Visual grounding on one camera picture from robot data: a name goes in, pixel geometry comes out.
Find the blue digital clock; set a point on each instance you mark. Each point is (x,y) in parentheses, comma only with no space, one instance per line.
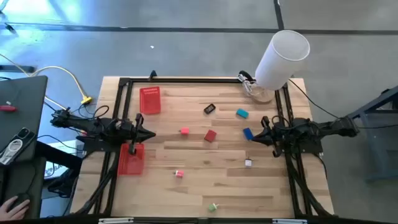
(247,133)

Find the teal digital clock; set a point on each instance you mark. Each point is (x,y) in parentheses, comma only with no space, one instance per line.
(242,113)

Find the white wall charger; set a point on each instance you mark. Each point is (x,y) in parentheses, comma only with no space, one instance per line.
(248,162)

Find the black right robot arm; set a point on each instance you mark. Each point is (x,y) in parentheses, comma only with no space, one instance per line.
(326,127)

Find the black computer mouse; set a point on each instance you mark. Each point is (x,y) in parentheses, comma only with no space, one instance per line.
(21,197)

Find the red plastic mesh basket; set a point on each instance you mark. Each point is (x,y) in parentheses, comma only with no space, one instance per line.
(124,165)
(150,102)

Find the white cylindrical lamp shade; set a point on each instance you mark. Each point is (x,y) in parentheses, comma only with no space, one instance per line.
(280,62)

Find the black smartphone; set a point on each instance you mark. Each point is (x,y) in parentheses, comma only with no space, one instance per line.
(14,146)

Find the pink USB wall charger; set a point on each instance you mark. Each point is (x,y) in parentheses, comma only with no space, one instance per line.
(185,131)

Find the person's hand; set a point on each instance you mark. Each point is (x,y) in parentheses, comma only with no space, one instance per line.
(12,213)

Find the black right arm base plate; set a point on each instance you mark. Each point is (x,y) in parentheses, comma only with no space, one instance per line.
(314,148)

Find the blue-grey metal table frame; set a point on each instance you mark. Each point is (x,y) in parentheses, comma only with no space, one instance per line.
(370,140)

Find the white metal bracket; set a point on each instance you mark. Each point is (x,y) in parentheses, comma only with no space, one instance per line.
(115,220)
(289,221)

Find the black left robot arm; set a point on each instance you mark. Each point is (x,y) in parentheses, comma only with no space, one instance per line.
(81,124)

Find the black aluminium table frame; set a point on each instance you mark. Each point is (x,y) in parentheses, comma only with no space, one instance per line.
(202,80)

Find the black table clamp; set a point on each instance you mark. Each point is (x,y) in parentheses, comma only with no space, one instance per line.
(152,74)

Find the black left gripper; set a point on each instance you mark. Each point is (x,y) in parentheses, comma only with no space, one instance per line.
(127,130)

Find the black digital clock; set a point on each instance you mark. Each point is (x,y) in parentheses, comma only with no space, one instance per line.
(210,109)

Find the red USB wall charger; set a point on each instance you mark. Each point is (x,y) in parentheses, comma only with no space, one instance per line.
(210,136)

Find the green and white charger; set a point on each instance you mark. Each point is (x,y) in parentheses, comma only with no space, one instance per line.
(212,207)

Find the pink and white charger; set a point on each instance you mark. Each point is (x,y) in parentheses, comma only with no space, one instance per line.
(179,174)

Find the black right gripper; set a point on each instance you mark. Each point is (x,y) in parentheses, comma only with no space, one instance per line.
(276,133)

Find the round wooden lamp base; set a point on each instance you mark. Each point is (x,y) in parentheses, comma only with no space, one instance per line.
(264,97)

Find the white printed box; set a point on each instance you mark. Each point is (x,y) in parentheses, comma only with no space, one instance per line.
(56,170)

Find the dark grey side desk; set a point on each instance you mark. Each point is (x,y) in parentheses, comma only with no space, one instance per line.
(25,93)

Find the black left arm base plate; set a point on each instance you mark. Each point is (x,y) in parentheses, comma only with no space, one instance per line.
(93,147)

